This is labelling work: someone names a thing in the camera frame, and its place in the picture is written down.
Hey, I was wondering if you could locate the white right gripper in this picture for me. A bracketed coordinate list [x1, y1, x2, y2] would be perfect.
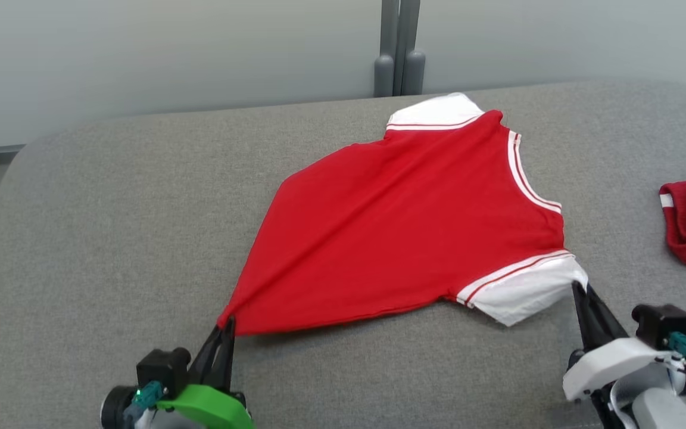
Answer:
[562, 280, 677, 401]

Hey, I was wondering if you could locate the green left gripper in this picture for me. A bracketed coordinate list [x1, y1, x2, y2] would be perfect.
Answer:
[155, 316, 254, 429]

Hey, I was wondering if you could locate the red shirt with white sleeves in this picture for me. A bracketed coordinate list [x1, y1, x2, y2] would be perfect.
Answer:
[217, 92, 589, 337]

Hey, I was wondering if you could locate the left cable with teal connector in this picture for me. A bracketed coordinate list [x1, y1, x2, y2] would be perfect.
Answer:
[123, 381, 165, 429]

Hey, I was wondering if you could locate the grey partition post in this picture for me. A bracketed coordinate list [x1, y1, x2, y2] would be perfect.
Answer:
[374, 0, 426, 97]

